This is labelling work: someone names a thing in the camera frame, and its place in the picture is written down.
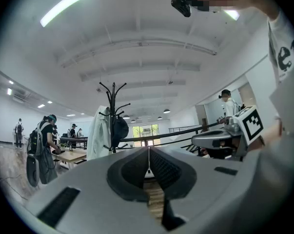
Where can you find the long ceiling light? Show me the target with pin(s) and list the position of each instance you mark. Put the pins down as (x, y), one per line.
(64, 4)
(232, 14)

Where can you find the black coat rack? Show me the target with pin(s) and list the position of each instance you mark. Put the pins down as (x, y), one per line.
(113, 99)

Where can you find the person's white printed shirt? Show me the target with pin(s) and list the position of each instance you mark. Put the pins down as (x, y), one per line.
(283, 45)

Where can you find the dark bag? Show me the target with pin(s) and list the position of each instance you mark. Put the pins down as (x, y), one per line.
(120, 130)

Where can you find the white coat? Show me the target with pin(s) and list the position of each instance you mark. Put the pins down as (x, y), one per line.
(98, 135)

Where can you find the black curved railing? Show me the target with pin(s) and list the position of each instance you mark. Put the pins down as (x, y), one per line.
(161, 136)

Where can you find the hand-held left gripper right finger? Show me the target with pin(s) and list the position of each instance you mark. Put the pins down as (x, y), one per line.
(173, 174)

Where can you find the glass entrance door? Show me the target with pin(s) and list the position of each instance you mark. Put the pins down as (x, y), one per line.
(145, 133)

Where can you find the black head camera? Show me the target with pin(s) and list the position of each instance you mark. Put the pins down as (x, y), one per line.
(181, 5)

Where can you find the black pendant lamp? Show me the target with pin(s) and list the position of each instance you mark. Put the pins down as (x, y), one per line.
(166, 111)

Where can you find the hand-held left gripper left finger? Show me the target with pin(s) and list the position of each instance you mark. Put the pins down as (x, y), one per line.
(127, 177)

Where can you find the person's right forearm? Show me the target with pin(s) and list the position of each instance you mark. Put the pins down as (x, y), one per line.
(271, 134)

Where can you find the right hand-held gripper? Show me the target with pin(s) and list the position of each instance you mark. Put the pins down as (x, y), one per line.
(234, 130)

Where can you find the wooden table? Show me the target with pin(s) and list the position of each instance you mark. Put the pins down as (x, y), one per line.
(71, 156)

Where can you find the grey metal railing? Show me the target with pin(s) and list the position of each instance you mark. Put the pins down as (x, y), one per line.
(185, 128)

